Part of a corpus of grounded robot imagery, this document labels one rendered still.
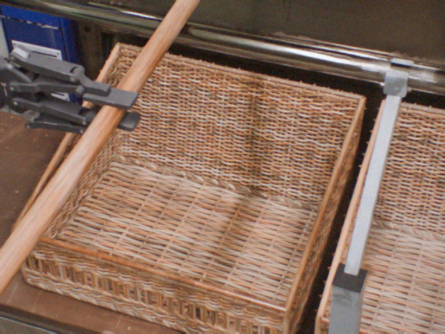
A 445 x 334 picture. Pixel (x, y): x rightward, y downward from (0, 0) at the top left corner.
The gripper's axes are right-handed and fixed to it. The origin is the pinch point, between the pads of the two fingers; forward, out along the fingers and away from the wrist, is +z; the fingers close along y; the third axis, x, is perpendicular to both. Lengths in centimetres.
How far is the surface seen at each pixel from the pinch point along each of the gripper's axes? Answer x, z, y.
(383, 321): -24, 38, 60
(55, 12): -22.7, -20.6, 3.1
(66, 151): -31, -30, 43
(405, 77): -21.1, 35.9, 2.1
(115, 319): -8, -10, 61
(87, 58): -61, -39, 42
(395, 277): -35, 38, 60
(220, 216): -39, 0, 60
